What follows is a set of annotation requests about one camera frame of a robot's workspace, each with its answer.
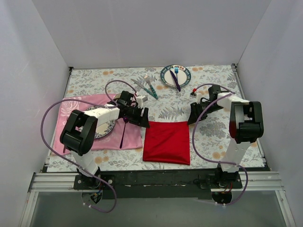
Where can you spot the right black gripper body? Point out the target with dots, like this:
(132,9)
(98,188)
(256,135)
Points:
(199,109)

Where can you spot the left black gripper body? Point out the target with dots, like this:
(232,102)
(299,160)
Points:
(138,116)

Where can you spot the red cloth napkin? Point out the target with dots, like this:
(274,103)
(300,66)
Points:
(167,142)

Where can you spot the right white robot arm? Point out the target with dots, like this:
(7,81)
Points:
(245,127)

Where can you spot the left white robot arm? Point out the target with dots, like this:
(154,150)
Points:
(79,132)

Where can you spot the purple spoon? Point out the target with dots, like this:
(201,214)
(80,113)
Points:
(122,137)

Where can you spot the pink floral placemat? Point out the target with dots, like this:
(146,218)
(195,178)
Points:
(132,138)

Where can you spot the cream enamel mug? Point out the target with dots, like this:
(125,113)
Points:
(117,96)

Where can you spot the purple knife on plate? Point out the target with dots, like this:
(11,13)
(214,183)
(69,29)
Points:
(175,80)

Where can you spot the blue floral plate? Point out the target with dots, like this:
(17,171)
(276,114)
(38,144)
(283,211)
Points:
(104,130)

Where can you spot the white plate blue rim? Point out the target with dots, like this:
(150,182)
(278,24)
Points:
(184,76)

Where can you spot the blue fork on plate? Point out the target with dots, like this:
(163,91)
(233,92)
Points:
(176,72)

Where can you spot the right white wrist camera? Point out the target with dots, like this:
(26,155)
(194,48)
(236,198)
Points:
(197,95)

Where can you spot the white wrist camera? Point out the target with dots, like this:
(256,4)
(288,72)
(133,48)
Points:
(140,100)
(197,95)

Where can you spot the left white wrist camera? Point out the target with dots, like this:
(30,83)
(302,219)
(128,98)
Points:
(140,100)

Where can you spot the teal handled knife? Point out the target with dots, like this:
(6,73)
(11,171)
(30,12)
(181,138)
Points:
(145,89)

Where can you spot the teal handled fork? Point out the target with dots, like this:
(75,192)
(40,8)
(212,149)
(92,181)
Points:
(147,79)

